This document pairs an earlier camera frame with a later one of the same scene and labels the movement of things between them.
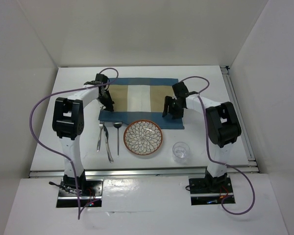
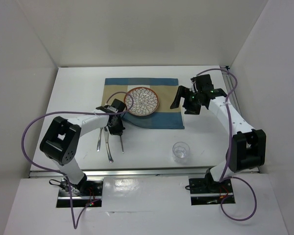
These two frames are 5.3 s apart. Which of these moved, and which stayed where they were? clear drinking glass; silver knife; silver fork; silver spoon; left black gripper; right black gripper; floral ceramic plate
Moved: floral ceramic plate; left black gripper; right black gripper; silver spoon
Stayed: silver knife; clear drinking glass; silver fork
